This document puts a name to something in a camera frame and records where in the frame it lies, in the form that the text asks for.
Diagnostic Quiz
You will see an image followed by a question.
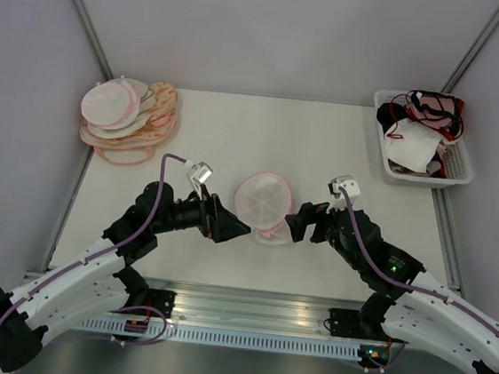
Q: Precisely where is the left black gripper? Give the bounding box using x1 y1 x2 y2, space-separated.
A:
152 179 255 246

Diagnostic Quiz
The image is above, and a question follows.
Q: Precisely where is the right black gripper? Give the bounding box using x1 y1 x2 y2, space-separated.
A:
280 190 368 271

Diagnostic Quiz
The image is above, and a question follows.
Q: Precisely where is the white pink mesh laundry bag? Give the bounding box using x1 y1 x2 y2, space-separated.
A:
234 171 294 246

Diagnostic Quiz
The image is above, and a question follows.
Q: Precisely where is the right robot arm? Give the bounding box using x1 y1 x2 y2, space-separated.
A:
285 203 499 374

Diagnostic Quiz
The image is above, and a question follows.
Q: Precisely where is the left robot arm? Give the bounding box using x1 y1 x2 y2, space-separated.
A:
0 181 251 372

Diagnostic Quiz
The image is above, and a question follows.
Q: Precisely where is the white bra in basket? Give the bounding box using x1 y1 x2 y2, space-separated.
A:
384 118 441 173

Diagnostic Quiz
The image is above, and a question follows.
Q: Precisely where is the stack of laundry bags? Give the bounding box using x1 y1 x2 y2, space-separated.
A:
79 77 178 167

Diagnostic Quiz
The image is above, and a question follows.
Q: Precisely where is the top white pink laundry bag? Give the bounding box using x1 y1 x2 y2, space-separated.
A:
80 79 140 131

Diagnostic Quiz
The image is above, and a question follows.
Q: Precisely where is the red black bra in basket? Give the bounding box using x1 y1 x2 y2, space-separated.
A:
376 90 465 144

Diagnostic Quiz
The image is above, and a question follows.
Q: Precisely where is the white plastic basket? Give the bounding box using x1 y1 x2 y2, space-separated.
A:
374 90 473 189

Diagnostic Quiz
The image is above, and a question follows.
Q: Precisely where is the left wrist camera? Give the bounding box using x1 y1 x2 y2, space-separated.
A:
184 160 213 196

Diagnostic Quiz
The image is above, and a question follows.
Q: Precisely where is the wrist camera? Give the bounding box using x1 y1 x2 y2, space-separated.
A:
184 160 213 196
329 175 361 203

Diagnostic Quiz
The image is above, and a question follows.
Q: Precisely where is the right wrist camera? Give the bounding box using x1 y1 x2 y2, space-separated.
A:
329 175 361 203

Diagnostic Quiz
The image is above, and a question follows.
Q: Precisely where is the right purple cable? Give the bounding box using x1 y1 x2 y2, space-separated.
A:
322 185 499 353

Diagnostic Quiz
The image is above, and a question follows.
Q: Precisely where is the purple cable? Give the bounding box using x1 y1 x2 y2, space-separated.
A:
0 136 196 374
322 185 499 353

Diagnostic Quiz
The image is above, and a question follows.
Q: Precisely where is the aluminium front rail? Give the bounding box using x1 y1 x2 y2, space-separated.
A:
147 278 362 338

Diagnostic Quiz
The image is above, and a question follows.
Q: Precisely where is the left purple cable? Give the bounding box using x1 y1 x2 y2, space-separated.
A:
0 136 196 374

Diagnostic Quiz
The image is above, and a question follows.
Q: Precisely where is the white slotted cable duct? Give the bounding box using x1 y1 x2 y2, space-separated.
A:
76 315 361 362

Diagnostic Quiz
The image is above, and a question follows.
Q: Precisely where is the right aluminium frame post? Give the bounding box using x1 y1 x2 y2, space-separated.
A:
442 4 499 93

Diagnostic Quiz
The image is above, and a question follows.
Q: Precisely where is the aluminium frame post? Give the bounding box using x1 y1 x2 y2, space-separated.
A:
442 4 499 93
69 0 115 81

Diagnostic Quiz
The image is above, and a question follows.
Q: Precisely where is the left aluminium frame post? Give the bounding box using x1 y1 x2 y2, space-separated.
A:
69 0 115 81

